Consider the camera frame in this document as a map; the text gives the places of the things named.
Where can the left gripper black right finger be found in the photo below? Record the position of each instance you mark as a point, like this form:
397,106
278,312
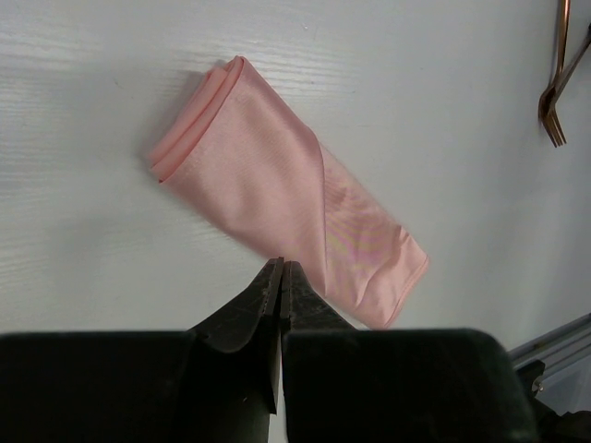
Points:
302,308

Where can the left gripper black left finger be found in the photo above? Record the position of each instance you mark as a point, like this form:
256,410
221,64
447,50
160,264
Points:
233,326

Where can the pink cloth napkin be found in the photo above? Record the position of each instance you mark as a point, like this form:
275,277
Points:
242,158

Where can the brown wooden fork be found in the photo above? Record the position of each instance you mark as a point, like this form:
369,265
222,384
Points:
546,114

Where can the aluminium rail frame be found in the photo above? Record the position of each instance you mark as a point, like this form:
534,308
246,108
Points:
555,367

